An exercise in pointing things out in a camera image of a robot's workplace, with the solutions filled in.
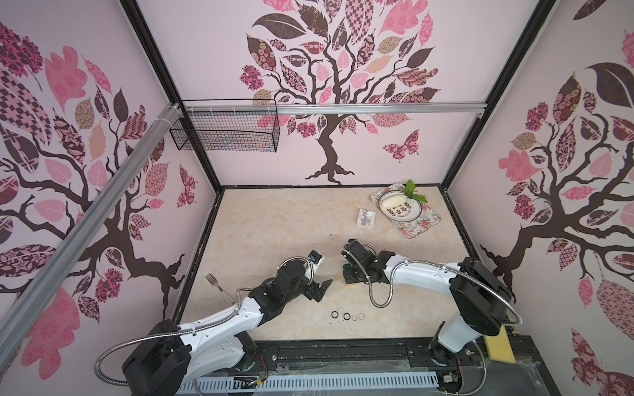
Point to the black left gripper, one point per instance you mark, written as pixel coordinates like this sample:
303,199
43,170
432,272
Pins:
314,287

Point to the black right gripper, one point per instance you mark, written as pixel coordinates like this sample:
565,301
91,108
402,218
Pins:
355,270

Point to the clear plastic ring bag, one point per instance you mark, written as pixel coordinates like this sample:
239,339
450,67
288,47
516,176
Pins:
366,219

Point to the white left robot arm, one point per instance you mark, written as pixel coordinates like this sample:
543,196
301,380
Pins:
171,355

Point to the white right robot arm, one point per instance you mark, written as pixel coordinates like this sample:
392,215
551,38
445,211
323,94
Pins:
483,302

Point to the white toy radish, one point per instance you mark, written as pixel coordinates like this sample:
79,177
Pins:
408,193

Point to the white round printed plate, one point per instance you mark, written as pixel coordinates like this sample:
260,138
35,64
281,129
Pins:
408,212

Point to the silver metal fork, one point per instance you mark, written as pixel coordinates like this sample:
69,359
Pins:
214,282

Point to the yellow sponge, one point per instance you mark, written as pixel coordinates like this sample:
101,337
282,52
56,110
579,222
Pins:
499,347

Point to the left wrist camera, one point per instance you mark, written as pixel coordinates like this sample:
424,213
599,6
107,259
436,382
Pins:
315,260

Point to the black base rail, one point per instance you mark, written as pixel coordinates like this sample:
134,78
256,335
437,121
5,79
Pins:
319,353

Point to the white slotted cable duct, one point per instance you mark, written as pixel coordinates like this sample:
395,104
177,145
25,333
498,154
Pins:
312,383

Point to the rear aluminium rail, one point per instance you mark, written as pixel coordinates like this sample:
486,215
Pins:
340,109

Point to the aluminium rail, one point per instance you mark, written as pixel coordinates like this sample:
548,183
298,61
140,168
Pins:
340,109
28,308

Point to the black wire basket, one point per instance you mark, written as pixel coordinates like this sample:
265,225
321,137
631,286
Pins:
243,125

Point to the black corner frame post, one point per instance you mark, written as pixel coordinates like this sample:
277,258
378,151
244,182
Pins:
528,38

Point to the left aluminium rail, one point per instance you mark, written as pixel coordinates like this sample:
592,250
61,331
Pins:
28,308

